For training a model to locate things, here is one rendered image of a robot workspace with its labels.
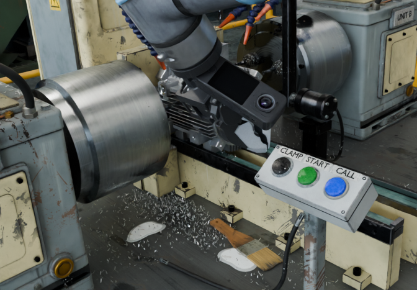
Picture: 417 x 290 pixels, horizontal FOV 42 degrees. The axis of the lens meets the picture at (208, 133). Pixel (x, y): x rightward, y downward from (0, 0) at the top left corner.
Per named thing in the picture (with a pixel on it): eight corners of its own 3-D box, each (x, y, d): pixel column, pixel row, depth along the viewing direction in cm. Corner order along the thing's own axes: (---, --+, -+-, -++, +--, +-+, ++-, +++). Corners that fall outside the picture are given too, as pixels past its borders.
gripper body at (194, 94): (223, 82, 81) (183, 23, 73) (267, 94, 75) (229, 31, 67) (193, 121, 79) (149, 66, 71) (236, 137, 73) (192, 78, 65)
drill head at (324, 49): (215, 113, 148) (210, 21, 138) (309, 76, 173) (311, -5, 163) (286, 137, 131) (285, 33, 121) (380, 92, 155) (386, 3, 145)
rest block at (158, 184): (144, 190, 134) (138, 146, 130) (165, 180, 139) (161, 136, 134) (159, 199, 130) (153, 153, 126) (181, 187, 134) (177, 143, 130)
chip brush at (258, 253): (204, 226, 118) (203, 223, 118) (223, 218, 121) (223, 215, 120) (265, 273, 102) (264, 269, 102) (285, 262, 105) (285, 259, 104)
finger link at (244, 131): (243, 141, 85) (216, 104, 79) (272, 151, 81) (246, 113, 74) (232, 156, 84) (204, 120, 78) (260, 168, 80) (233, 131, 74)
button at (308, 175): (296, 185, 82) (292, 179, 81) (307, 169, 83) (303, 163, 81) (313, 192, 80) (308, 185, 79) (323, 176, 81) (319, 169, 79)
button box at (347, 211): (265, 194, 89) (251, 177, 85) (288, 160, 91) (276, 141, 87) (355, 235, 77) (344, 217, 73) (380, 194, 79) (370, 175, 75)
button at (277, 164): (272, 175, 85) (267, 169, 84) (282, 160, 86) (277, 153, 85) (286, 181, 83) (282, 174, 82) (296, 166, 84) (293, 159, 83)
